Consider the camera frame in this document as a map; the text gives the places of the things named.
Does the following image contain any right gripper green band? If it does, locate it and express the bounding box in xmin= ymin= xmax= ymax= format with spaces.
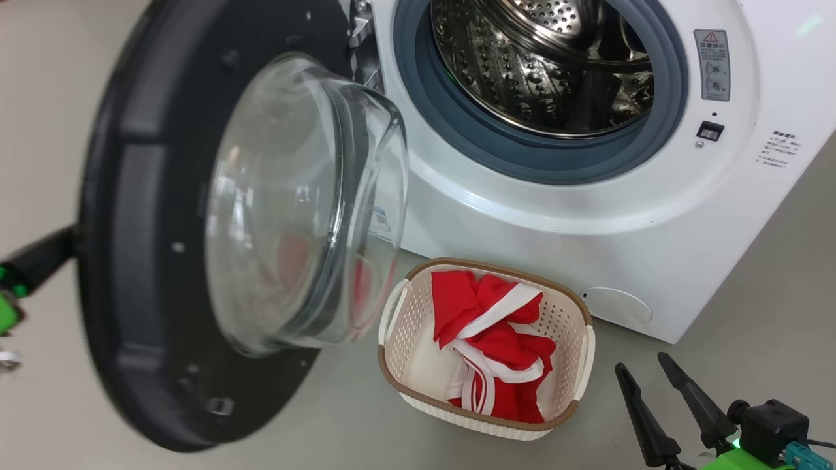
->
xmin=615 ymin=352 xmax=796 ymax=470

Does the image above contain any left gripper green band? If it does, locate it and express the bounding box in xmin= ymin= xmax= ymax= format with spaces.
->
xmin=0 ymin=225 xmax=80 ymax=337

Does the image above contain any black washing machine door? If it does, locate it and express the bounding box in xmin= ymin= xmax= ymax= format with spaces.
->
xmin=76 ymin=0 xmax=410 ymax=453

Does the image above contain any red garment with white trim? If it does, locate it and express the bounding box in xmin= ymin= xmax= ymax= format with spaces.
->
xmin=430 ymin=269 xmax=558 ymax=424

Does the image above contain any white front-load washing machine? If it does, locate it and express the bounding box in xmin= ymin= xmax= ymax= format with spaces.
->
xmin=340 ymin=0 xmax=836 ymax=345

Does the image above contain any cream perforated laundry basket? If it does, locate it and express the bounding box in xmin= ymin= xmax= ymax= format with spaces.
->
xmin=377 ymin=257 xmax=597 ymax=442

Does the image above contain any blue energy label sticker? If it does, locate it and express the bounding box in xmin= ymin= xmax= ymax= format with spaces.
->
xmin=368 ymin=207 xmax=393 ymax=242

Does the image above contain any grey warning sticker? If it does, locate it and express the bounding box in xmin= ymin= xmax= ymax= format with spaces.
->
xmin=693 ymin=29 xmax=732 ymax=102

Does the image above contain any teal camera cable connector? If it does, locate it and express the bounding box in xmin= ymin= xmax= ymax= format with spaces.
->
xmin=783 ymin=441 xmax=819 ymax=470

